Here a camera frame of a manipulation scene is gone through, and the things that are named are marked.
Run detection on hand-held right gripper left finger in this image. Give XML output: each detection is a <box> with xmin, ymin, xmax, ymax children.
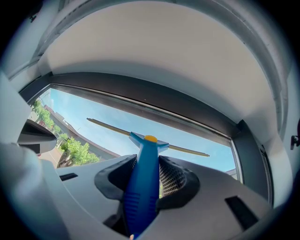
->
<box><xmin>55</xmin><ymin>154</ymin><xmax>138</xmax><ymax>235</ymax></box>

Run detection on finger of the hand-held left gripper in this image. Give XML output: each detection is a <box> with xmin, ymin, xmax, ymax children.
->
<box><xmin>17</xmin><ymin>119</ymin><xmax>57</xmax><ymax>154</ymax></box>

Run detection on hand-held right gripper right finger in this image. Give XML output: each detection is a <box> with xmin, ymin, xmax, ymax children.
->
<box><xmin>150</xmin><ymin>155</ymin><xmax>274</xmax><ymax>239</ymax></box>

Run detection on blue squeegee with brass blade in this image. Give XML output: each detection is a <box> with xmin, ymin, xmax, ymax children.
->
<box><xmin>86</xmin><ymin>117</ymin><xmax>210</xmax><ymax>240</ymax></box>

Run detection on large window glass pane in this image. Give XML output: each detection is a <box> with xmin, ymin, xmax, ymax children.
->
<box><xmin>27</xmin><ymin>88</ymin><xmax>237</xmax><ymax>181</ymax></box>

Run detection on row of small street trees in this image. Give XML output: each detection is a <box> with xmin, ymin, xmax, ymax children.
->
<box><xmin>31</xmin><ymin>99</ymin><xmax>68</xmax><ymax>141</ymax></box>

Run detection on leaning roadside tree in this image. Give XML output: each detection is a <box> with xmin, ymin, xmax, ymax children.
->
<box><xmin>60</xmin><ymin>137</ymin><xmax>100</xmax><ymax>166</ymax></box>

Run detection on long dark grey building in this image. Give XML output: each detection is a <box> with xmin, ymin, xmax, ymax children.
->
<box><xmin>44</xmin><ymin>105</ymin><xmax>120</xmax><ymax>162</ymax></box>

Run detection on narrow window glass pane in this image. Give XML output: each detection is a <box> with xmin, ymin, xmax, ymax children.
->
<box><xmin>260</xmin><ymin>145</ymin><xmax>274</xmax><ymax>204</ymax></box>

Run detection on black window frame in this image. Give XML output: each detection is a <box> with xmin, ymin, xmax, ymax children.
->
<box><xmin>18</xmin><ymin>71</ymin><xmax>274</xmax><ymax>207</ymax></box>

